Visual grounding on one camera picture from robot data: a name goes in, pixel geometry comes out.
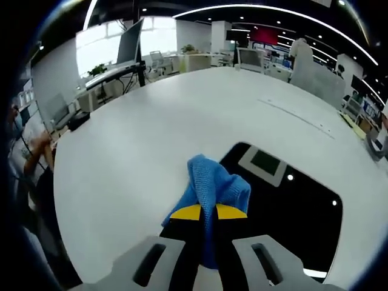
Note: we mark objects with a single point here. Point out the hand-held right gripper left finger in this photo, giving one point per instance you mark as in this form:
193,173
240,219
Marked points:
151,263

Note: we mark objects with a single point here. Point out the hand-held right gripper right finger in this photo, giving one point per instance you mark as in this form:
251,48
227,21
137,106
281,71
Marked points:
272,266

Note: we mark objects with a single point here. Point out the blue cleaning cloth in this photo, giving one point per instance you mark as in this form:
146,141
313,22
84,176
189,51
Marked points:
209,179

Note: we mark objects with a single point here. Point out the black chair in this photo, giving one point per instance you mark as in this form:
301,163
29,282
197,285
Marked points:
78,121

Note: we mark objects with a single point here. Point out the grey office chair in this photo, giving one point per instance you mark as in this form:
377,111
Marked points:
57,110

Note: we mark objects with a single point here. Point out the translucent grey chair back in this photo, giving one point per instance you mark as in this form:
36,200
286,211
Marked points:
318,85

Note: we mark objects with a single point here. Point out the green potted plant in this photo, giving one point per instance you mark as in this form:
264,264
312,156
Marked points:
97,70
188,49

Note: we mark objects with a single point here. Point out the white cabinet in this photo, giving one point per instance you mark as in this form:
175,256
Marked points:
195,62

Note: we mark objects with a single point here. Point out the white mesh office chair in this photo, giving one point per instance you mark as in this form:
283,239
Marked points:
250,59

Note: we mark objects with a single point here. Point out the computer monitor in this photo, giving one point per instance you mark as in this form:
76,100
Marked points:
128,42

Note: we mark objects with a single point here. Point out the curved ceiling light strip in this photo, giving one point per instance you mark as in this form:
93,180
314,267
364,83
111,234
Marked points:
272,10

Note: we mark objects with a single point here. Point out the red wall screen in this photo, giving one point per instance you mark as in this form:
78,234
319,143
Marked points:
264,35

